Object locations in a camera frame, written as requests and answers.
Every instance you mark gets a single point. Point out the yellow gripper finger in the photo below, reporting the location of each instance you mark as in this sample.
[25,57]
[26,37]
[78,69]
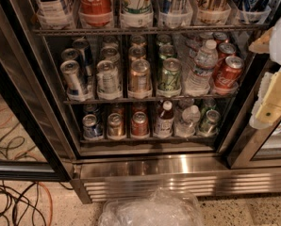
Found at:
[267,108]
[262,44]

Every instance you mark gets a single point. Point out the orange soda can front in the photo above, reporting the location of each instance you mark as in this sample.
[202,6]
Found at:
[139,76]

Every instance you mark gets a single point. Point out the orange soda can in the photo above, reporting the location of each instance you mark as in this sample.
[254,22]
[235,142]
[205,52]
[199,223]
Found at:
[136,52]
[139,76]

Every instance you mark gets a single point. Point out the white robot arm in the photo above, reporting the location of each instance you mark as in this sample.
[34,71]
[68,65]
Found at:
[275,43]

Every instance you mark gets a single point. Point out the red cola can front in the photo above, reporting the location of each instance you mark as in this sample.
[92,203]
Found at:
[229,72]

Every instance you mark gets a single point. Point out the large gold patterned can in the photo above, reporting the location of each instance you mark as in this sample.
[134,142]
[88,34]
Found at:
[212,11]

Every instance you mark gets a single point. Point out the green can bottom shelf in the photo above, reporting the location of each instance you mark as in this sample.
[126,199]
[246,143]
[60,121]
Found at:
[209,123]

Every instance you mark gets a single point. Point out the clear water bottle middle shelf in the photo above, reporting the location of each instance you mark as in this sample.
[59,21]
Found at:
[201,69]

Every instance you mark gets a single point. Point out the clear water bottle shelf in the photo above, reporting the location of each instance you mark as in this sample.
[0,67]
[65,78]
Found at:
[201,69]
[186,120]

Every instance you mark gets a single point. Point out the clear water bottle bottom shelf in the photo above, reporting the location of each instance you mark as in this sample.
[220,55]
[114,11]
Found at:
[186,120]

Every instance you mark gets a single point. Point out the green soda can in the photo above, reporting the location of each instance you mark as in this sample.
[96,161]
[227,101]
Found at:
[166,51]
[169,76]

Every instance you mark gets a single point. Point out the large blue striped can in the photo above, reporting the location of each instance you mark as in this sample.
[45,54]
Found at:
[173,13]

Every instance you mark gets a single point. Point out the green soda can front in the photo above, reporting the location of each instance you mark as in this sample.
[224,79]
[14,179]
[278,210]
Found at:
[169,76]

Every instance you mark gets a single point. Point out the large green white can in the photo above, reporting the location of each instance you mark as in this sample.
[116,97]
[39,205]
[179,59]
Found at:
[136,12]

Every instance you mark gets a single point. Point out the red orange can bottom shelf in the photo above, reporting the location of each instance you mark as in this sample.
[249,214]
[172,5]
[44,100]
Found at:
[139,124]

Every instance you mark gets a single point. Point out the stainless steel fridge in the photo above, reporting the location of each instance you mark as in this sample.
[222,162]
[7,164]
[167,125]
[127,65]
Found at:
[122,97]

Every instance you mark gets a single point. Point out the white silver can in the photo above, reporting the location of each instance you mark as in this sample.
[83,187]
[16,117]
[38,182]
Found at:
[107,77]

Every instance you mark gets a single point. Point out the gold can bottom shelf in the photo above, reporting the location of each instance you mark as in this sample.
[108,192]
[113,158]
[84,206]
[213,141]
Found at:
[115,125]

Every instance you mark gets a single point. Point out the large red cola can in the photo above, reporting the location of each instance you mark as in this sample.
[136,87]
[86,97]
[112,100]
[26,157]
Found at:
[94,11]

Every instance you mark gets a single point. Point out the blue can bottom shelf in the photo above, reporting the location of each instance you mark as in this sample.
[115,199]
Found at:
[92,128]

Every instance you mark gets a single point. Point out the blue silver can front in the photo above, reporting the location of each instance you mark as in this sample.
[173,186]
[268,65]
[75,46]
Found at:
[76,85]

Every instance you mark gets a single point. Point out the large white tea can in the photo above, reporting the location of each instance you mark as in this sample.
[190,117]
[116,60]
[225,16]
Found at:
[54,13]

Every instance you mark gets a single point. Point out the juice bottle white cap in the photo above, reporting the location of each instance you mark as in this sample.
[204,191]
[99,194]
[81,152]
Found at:
[164,120]

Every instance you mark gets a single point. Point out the clear plastic bag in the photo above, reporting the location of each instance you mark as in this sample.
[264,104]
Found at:
[161,208]

